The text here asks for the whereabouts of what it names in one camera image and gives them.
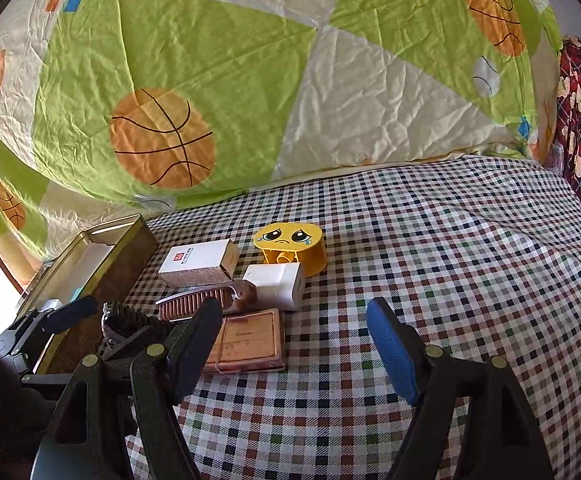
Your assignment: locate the gold tin box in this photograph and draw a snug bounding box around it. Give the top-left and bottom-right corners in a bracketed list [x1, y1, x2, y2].
[18, 214, 160, 376]

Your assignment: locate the green basketball print quilt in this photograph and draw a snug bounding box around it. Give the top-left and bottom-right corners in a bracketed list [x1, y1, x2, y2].
[0, 0, 564, 273]

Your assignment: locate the yellow sad face block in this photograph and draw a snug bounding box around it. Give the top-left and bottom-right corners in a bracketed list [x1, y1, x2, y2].
[253, 222, 327, 278]

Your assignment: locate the checkered bed sheet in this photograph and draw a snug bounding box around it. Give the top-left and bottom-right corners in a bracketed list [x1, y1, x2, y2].
[123, 154, 581, 480]

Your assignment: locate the plain white rectangular box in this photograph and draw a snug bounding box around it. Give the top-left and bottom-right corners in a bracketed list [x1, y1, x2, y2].
[242, 261, 306, 311]

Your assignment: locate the brown box with rubber band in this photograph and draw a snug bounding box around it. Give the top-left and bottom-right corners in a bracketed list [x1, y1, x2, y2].
[201, 308, 287, 373]

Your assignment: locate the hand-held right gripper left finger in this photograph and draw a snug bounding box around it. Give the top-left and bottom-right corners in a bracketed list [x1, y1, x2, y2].
[30, 297, 224, 480]

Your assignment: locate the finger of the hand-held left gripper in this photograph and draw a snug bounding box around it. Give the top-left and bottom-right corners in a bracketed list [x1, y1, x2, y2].
[20, 326, 174, 388]
[18, 296, 98, 336]

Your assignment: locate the white paper liner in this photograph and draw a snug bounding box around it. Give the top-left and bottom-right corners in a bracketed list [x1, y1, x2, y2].
[45, 240, 116, 306]

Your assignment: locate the white box with red label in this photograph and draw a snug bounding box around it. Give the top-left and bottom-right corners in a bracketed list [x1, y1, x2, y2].
[159, 239, 237, 287]

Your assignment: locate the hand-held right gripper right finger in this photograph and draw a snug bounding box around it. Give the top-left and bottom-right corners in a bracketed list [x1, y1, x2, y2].
[365, 297, 554, 480]

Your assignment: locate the brown wooden comb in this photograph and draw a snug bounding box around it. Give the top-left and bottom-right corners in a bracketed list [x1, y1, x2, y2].
[155, 280, 258, 322]

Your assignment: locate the black bristle brush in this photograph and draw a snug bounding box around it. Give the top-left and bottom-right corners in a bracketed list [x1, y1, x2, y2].
[101, 299, 176, 348]

